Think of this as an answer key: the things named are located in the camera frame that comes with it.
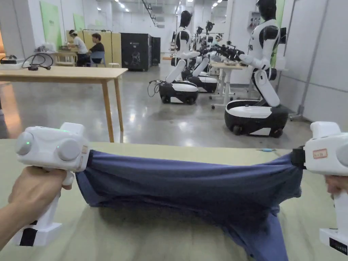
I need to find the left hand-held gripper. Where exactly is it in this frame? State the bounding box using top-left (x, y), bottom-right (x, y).
top-left (15, 122), bottom-right (90, 247)

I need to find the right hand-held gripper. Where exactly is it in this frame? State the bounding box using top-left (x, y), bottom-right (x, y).
top-left (292, 121), bottom-right (348, 249)

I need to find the dark blue shirt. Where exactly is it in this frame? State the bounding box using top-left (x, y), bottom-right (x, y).
top-left (74, 149), bottom-right (304, 261)

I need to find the person's left forearm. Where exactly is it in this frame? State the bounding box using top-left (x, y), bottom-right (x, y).
top-left (0, 202), bottom-right (34, 247)

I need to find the person's right hand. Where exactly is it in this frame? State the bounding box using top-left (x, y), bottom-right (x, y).
top-left (325, 175), bottom-right (348, 202)

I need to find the person's left hand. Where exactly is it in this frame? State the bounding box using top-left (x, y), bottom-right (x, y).
top-left (8, 166), bottom-right (69, 221)

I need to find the light wooden table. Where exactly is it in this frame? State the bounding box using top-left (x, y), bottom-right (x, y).
top-left (0, 54), bottom-right (129, 143)

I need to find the small wooden table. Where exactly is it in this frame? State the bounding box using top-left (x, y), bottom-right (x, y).
top-left (50, 46), bottom-right (78, 67)

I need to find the blue chair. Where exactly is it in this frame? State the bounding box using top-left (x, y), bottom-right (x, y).
top-left (89, 51), bottom-right (107, 68)

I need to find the large white black humanoid robot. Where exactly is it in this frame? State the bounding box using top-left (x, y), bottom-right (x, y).
top-left (212, 0), bottom-right (289, 138)

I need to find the bed with pale green sheet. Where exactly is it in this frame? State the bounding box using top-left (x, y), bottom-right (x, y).
top-left (0, 138), bottom-right (348, 261)

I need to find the white height-adjustable desk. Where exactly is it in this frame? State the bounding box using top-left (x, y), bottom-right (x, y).
top-left (209, 60), bottom-right (246, 110)

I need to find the large black cabinet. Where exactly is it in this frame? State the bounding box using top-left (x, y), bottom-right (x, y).
top-left (120, 32), bottom-right (161, 72)

